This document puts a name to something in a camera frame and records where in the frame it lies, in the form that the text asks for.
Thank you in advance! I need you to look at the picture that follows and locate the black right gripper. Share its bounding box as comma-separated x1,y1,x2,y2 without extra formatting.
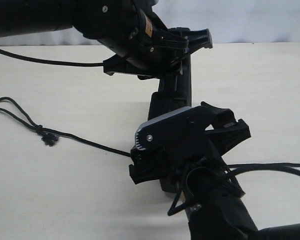
129,101,251,185

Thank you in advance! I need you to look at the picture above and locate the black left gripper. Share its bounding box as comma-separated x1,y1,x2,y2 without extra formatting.
82,0,213,78

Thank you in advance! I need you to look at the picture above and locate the black plastic carry case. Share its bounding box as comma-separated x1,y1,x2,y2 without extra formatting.
148,49,192,194

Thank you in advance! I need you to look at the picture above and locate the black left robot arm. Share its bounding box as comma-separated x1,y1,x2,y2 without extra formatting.
0,0,213,79

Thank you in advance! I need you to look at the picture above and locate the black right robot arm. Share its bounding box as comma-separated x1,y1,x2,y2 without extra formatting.
129,102,300,240

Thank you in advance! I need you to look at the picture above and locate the white backdrop curtain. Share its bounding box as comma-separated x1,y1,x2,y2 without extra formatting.
0,0,300,47

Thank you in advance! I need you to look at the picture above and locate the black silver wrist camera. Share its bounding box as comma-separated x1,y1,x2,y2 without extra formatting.
135,106,214,151

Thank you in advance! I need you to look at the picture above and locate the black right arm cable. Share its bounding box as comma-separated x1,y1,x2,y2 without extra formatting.
166,163,246,217

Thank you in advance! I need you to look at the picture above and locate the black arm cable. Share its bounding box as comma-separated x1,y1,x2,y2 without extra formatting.
0,44,106,68
166,163,246,217

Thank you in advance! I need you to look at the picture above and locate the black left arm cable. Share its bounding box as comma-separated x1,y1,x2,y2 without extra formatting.
0,44,106,68

